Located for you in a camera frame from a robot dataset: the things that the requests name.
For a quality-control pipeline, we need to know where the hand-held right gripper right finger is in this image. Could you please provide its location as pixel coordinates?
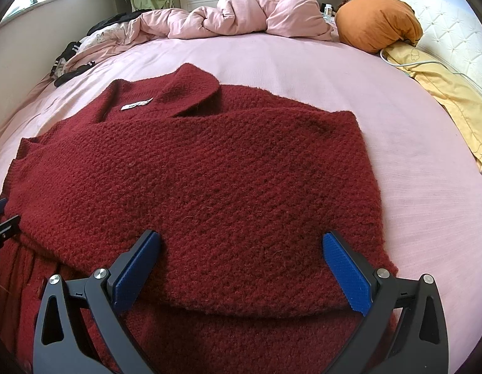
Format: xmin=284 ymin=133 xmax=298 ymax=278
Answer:
xmin=322 ymin=231 xmax=450 ymax=374

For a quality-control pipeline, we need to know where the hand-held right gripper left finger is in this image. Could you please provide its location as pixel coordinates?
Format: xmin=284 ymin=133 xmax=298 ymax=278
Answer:
xmin=32 ymin=229 xmax=161 ymax=374

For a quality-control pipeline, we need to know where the dark red knit cardigan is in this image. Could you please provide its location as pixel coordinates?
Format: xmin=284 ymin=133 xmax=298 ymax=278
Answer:
xmin=0 ymin=62 xmax=399 ymax=374

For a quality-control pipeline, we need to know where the bed with pink sheet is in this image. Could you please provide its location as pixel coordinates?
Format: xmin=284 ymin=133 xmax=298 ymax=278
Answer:
xmin=0 ymin=27 xmax=482 ymax=374

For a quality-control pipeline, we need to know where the black sock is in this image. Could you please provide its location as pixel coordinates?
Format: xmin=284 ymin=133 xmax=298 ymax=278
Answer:
xmin=54 ymin=60 xmax=97 ymax=87

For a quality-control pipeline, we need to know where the black white striped garment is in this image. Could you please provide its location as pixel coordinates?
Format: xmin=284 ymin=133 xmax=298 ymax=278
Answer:
xmin=50 ymin=41 xmax=95 ymax=79

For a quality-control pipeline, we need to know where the yellow pillow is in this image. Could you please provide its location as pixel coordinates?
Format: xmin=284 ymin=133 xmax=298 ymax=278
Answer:
xmin=381 ymin=41 xmax=482 ymax=172

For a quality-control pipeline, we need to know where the black crumpled garment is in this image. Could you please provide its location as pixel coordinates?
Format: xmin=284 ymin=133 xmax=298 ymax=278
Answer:
xmin=87 ymin=9 xmax=152 ymax=36

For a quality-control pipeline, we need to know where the orange pillow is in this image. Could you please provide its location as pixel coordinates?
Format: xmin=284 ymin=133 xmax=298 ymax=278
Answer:
xmin=335 ymin=0 xmax=423 ymax=55

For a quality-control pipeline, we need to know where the white tufted headboard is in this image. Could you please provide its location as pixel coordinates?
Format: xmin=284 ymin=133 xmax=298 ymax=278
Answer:
xmin=356 ymin=0 xmax=482 ymax=106

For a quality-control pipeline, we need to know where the pink duvet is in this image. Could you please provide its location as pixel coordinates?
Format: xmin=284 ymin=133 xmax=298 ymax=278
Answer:
xmin=65 ymin=0 xmax=335 ymax=65

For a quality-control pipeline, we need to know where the white cable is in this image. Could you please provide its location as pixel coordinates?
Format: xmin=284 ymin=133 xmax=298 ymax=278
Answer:
xmin=379 ymin=47 xmax=482 ymax=98

